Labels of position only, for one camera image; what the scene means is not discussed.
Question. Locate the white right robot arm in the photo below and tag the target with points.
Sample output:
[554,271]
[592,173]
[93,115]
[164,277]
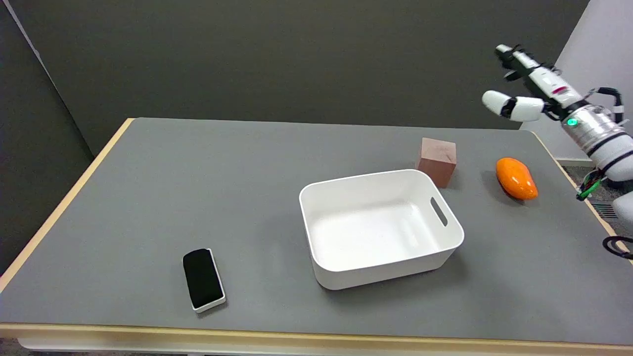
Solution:
[601,136]

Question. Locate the black whiteboard eraser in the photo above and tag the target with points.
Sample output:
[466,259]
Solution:
[203,279]

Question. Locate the orange mango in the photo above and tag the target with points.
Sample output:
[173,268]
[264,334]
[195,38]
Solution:
[516,178]

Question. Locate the grey table mat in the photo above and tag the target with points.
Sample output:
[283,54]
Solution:
[296,232]

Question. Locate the white plastic bin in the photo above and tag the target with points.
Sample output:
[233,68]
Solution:
[380,226]

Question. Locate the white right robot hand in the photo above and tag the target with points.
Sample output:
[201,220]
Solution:
[544,81]

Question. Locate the wooden cube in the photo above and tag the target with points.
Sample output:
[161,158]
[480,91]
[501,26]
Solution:
[437,160]

